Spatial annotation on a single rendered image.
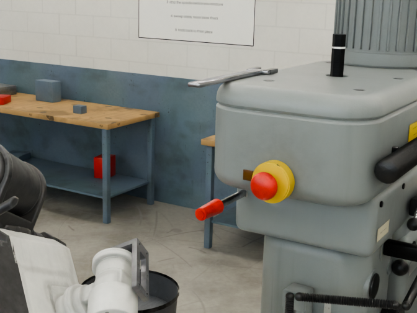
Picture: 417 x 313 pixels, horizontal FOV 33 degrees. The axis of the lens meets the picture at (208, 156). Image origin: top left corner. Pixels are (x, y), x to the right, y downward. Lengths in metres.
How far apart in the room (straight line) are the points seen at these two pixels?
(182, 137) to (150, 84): 0.58
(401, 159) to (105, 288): 0.44
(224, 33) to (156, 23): 0.71
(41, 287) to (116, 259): 0.11
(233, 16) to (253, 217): 4.96
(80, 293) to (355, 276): 0.45
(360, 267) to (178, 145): 5.37
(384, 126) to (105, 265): 0.43
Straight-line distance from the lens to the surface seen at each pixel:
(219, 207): 1.07
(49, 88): 6.93
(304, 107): 0.98
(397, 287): 1.36
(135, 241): 0.99
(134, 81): 6.67
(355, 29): 1.35
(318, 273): 1.19
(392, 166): 0.98
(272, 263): 1.22
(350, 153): 0.98
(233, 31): 6.07
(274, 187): 0.97
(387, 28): 1.33
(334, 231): 1.11
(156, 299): 3.58
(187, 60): 6.33
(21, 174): 1.06
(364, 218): 1.09
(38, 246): 1.03
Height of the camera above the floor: 2.03
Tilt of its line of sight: 14 degrees down
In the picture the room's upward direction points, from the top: 2 degrees clockwise
